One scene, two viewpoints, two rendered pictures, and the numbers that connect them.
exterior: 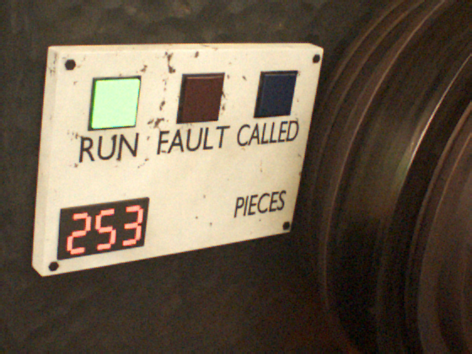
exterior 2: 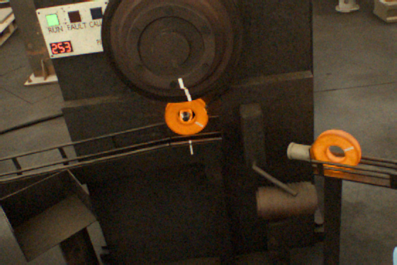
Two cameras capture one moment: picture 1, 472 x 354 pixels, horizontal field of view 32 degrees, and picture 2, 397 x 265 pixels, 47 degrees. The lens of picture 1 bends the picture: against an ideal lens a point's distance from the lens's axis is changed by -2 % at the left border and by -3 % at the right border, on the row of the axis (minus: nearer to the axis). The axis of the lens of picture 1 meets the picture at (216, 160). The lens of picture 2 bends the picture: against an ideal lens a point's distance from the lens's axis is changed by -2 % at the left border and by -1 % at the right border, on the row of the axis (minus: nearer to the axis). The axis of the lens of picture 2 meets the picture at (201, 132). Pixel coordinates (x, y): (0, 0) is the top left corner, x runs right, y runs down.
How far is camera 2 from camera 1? 1.41 m
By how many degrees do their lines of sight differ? 41
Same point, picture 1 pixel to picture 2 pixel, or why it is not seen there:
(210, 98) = (76, 16)
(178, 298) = (96, 66)
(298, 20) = not seen: outside the picture
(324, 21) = not seen: outside the picture
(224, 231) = (96, 48)
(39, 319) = (58, 69)
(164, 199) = (75, 40)
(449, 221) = (118, 44)
